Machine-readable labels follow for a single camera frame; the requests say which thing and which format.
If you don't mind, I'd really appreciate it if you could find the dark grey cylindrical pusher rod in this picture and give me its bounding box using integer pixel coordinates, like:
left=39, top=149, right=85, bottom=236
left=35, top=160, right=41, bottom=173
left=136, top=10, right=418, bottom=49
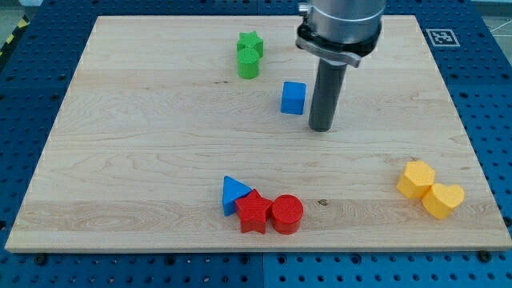
left=309, top=58, right=346, bottom=132

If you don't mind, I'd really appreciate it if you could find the blue cube block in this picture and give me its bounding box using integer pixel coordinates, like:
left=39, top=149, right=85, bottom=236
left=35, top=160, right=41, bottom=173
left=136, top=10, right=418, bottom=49
left=280, top=82, right=306, bottom=115

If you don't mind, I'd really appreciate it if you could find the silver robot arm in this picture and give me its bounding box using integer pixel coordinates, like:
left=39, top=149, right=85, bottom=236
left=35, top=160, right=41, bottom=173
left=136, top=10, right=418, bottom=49
left=295, top=0, right=386, bottom=132

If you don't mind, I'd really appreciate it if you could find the green cylinder block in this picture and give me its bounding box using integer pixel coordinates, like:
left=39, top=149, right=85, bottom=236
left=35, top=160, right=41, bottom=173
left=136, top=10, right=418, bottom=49
left=237, top=48, right=259, bottom=79

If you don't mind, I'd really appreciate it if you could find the green star block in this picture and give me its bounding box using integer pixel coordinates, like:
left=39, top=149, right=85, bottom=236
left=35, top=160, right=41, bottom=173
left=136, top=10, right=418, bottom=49
left=236, top=31, right=264, bottom=58

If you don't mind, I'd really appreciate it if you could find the white fiducial marker tag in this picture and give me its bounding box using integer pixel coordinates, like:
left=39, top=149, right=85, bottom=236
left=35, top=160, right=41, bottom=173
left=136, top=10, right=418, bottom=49
left=426, top=29, right=460, bottom=47

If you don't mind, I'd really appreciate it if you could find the yellow hexagon block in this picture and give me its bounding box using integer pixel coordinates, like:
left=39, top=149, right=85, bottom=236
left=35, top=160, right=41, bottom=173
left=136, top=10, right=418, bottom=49
left=396, top=161, right=435, bottom=199

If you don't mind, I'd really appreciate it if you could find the red cylinder block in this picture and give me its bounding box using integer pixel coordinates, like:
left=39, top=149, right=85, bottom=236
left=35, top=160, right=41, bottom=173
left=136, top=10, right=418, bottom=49
left=271, top=194, right=304, bottom=234

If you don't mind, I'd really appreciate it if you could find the blue triangle block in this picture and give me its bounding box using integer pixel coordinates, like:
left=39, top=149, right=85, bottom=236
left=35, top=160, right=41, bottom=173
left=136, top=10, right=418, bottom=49
left=222, top=175, right=252, bottom=216

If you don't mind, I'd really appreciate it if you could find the red star block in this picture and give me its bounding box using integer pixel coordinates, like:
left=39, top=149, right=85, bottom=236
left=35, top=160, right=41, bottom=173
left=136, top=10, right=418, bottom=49
left=235, top=189, right=273, bottom=234

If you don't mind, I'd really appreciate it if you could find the wooden board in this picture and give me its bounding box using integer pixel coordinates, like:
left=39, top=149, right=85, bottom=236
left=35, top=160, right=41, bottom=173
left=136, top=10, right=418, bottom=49
left=6, top=16, right=511, bottom=253

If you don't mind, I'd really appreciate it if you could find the yellow heart block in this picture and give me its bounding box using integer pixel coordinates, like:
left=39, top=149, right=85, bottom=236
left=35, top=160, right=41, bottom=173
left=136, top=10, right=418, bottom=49
left=422, top=183, right=466, bottom=219

